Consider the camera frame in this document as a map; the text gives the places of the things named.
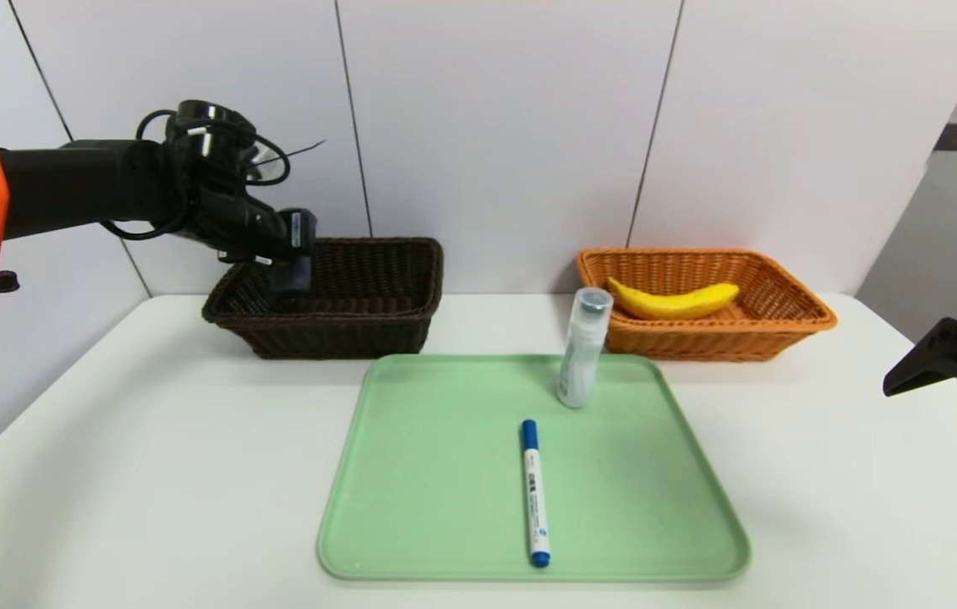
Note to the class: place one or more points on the translucent white plastic bottle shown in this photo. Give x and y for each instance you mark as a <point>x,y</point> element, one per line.
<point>580,364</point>

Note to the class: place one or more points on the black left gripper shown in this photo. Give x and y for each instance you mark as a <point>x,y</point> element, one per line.
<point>298,234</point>

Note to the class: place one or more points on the dark grey cloth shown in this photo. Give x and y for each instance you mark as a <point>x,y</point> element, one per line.
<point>284,277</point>

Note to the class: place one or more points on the dark brown wicker basket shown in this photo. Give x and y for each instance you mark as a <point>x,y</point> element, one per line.
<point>360,330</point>

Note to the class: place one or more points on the light green plastic tray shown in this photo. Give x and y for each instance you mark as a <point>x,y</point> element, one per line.
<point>614,507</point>

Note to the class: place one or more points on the dark wall-mounted bracket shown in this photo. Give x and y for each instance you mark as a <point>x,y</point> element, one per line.
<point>949,138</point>

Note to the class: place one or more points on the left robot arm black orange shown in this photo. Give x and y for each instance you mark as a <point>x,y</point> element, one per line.
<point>73,182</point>

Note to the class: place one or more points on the orange wicker basket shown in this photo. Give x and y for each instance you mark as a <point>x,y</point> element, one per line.
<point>698,338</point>

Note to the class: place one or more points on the yellow banana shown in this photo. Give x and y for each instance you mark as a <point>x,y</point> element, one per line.
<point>673,303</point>

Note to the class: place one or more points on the blue and white marker pen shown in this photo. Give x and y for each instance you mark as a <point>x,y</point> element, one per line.
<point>535,499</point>

